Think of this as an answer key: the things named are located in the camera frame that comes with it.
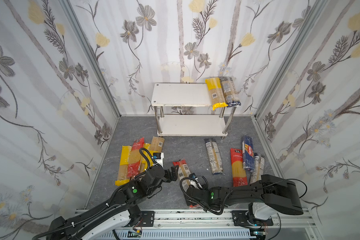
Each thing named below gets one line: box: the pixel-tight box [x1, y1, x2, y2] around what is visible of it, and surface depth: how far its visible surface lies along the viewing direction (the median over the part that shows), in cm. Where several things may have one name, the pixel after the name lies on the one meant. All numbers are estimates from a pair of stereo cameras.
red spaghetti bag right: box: [230, 148, 248, 187], surface depth 92 cm
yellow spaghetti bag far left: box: [115, 145, 132, 187], surface depth 92 cm
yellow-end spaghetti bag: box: [205, 77, 229, 111], surface depth 82 cm
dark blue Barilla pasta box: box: [242, 135, 255, 172], surface depth 95 cm
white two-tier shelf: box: [151, 83, 237, 139], surface depth 103 cm
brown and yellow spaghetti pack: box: [141, 136, 165, 173], surface depth 100 cm
